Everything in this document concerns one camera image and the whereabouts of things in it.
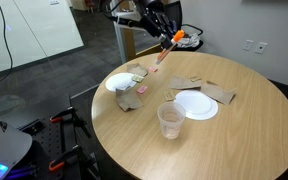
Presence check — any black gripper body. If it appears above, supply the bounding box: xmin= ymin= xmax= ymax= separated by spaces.
xmin=140 ymin=8 xmax=177 ymax=42

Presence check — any orange black clamp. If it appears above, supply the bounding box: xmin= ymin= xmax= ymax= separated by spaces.
xmin=49 ymin=106 xmax=91 ymax=138
xmin=48 ymin=145 xmax=100 ymax=180

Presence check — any black perforated base board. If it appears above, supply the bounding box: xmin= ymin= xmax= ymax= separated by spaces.
xmin=3 ymin=96 xmax=102 ymax=180

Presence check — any pink packet near napkin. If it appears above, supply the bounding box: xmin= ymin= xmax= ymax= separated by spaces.
xmin=136 ymin=85 xmax=148 ymax=94

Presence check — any pink packet centre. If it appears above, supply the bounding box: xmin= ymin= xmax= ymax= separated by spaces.
xmin=148 ymin=67 xmax=158 ymax=72

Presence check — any small white paper plate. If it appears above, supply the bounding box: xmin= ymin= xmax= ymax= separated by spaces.
xmin=175 ymin=90 xmax=218 ymax=120

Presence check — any large white paper plate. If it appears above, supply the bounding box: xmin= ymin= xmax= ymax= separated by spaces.
xmin=105 ymin=73 xmax=136 ymax=92

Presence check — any clear plastic cup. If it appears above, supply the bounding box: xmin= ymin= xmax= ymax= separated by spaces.
xmin=157 ymin=102 xmax=186 ymax=139

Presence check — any brown napkin by small plate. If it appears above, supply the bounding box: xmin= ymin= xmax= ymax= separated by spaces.
xmin=168 ymin=75 xmax=236 ymax=105

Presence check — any orange black clamp upper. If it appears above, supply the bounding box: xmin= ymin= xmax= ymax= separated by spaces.
xmin=49 ymin=106 xmax=91 ymax=138

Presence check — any tan packet on napkin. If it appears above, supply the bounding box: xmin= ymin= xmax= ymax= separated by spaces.
xmin=189 ymin=76 xmax=201 ymax=82

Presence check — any black office chair right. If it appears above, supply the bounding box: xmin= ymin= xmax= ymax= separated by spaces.
xmin=160 ymin=0 xmax=205 ymax=53

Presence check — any tan packet by plate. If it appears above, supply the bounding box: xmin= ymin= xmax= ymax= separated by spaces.
xmin=164 ymin=91 xmax=175 ymax=101

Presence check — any yellow green packet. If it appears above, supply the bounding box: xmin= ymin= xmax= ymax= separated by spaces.
xmin=131 ymin=75 xmax=144 ymax=83

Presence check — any orange white marker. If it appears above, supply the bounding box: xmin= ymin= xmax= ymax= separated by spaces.
xmin=155 ymin=30 xmax=185 ymax=64

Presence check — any orange black clamp lower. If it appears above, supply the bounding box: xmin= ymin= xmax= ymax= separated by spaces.
xmin=48 ymin=145 xmax=100 ymax=180

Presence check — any round wooden table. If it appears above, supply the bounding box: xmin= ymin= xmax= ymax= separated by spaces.
xmin=92 ymin=52 xmax=288 ymax=180

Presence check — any white cloth on chair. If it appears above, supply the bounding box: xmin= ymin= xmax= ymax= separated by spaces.
xmin=177 ymin=33 xmax=200 ymax=48

